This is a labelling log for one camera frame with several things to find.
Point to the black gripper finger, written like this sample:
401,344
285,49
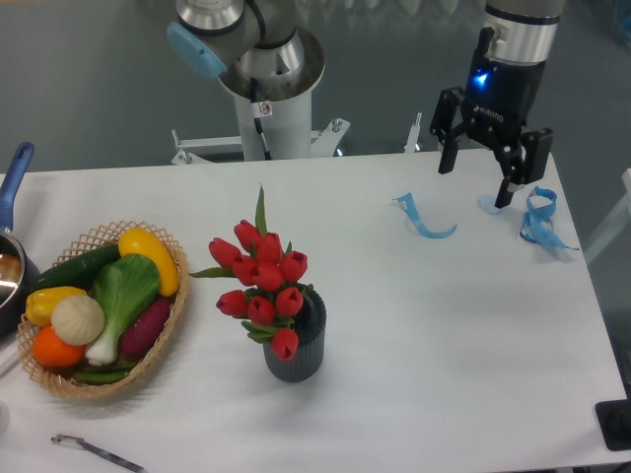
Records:
452,117
522,162

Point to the orange fruit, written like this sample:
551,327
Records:
52,352

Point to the green bok choy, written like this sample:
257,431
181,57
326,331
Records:
123,289

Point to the grey pen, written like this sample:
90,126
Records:
80,443

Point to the cream steamed bun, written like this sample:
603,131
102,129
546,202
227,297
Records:
78,320

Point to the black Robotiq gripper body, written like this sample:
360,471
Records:
496,101

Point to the purple sweet potato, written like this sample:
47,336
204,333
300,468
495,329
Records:
140,337

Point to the small light blue cap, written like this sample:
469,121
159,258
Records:
487,203

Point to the red tulip bouquet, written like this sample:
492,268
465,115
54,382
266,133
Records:
272,303

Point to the blue handled saucepan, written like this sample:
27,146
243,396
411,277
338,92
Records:
18,272

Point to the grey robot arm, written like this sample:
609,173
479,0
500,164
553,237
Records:
271,65

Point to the green pea pod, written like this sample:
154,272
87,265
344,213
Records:
103,375

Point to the yellow bell pepper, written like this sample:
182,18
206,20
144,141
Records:
41,303

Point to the curled blue ribbon strip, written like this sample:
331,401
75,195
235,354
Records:
408,205

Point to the white object right edge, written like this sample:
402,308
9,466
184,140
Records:
612,225

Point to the green cucumber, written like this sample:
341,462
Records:
79,271

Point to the yellow squash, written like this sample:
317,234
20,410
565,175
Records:
142,242

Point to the dark grey ribbed vase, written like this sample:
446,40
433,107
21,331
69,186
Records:
309,325

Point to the knotted blue ribbon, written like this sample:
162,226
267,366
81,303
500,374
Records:
537,226

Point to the woven wicker basket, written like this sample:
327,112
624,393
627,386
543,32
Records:
59,381

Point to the black device at edge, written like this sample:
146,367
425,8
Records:
614,421

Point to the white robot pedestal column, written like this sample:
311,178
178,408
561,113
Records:
275,130

